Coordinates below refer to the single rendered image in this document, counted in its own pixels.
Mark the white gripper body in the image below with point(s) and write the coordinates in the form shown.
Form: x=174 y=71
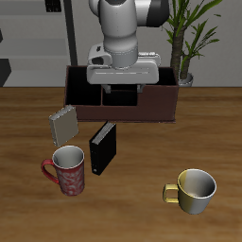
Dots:
x=123 y=74

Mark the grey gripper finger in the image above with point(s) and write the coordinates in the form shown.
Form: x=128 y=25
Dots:
x=107 y=88
x=140 y=88

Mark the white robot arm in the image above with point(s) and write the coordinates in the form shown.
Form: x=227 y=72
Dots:
x=119 y=28

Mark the dark brown desk caddy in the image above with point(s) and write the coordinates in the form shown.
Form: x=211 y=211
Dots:
x=126 y=100

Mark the grey book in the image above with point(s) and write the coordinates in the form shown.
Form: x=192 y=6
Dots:
x=64 y=126

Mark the black book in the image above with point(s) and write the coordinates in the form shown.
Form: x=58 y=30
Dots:
x=103 y=149

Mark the green pot plant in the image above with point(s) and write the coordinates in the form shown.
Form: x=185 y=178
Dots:
x=186 y=38

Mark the red patterned mug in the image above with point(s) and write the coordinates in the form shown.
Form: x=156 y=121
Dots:
x=67 y=173

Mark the yellow and white mug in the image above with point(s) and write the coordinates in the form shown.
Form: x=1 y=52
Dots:
x=193 y=192

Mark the dark vertical post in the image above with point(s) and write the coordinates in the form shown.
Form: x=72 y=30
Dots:
x=72 y=31

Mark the grey wall shelf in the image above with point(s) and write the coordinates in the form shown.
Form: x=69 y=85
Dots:
x=31 y=41

